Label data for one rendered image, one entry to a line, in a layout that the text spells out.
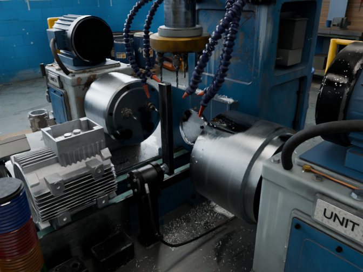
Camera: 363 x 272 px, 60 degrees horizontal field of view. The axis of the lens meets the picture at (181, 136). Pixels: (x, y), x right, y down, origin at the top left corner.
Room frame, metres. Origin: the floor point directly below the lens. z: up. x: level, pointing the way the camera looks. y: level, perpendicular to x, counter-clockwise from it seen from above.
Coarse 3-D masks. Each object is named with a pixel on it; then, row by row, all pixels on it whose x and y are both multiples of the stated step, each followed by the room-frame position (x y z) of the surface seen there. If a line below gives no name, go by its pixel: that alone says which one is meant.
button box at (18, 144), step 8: (16, 136) 0.82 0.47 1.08; (24, 136) 0.83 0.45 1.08; (0, 144) 0.78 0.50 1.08; (8, 144) 0.79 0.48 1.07; (16, 144) 0.80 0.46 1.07; (24, 144) 0.81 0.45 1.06; (0, 152) 0.77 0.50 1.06; (8, 152) 0.78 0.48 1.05; (16, 152) 0.79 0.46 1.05; (0, 160) 0.77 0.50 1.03; (8, 160) 0.81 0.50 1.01
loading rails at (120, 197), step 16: (160, 160) 0.96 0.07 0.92; (176, 160) 0.98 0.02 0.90; (176, 176) 0.85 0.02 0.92; (128, 192) 0.77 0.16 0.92; (176, 192) 0.85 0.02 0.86; (192, 192) 0.89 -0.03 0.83; (112, 208) 0.69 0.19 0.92; (128, 208) 0.72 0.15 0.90; (160, 208) 0.80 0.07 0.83; (80, 224) 0.63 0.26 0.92; (96, 224) 0.66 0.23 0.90; (112, 224) 0.69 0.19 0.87; (128, 224) 0.72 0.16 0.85; (160, 224) 0.76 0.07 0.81; (48, 240) 0.58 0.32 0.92; (64, 240) 0.60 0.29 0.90; (80, 240) 0.63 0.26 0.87; (96, 240) 0.65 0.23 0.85; (48, 256) 0.57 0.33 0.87; (64, 256) 0.60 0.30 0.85; (80, 256) 0.62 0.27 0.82
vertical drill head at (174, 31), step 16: (176, 0) 0.92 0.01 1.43; (192, 0) 0.93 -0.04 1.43; (176, 16) 0.92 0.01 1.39; (192, 16) 0.93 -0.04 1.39; (160, 32) 0.93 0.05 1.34; (176, 32) 0.90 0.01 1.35; (192, 32) 0.90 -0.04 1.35; (160, 48) 0.89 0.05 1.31; (176, 48) 0.87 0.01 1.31; (192, 48) 0.88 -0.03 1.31; (160, 64) 0.95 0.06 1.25; (176, 64) 0.89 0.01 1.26; (160, 80) 0.96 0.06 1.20; (176, 80) 0.90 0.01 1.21
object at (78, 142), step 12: (72, 120) 0.78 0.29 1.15; (84, 120) 0.78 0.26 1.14; (48, 132) 0.72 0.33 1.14; (60, 132) 0.75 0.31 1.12; (72, 132) 0.77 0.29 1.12; (84, 132) 0.70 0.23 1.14; (96, 132) 0.71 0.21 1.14; (48, 144) 0.70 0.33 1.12; (60, 144) 0.66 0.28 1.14; (72, 144) 0.67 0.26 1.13; (84, 144) 0.69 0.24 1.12; (96, 144) 0.71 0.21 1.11; (60, 156) 0.65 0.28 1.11; (72, 156) 0.67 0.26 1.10; (84, 156) 0.69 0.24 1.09
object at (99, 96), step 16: (96, 80) 1.17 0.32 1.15; (112, 80) 1.13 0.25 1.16; (128, 80) 1.10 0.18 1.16; (96, 96) 1.10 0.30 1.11; (112, 96) 1.04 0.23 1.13; (128, 96) 1.07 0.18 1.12; (144, 96) 1.12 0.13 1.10; (96, 112) 1.07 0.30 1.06; (112, 112) 1.03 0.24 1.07; (128, 112) 1.03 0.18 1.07; (144, 112) 1.11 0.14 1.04; (112, 128) 1.03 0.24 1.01; (128, 128) 1.06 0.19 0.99; (144, 128) 1.11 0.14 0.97; (128, 144) 1.06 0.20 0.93
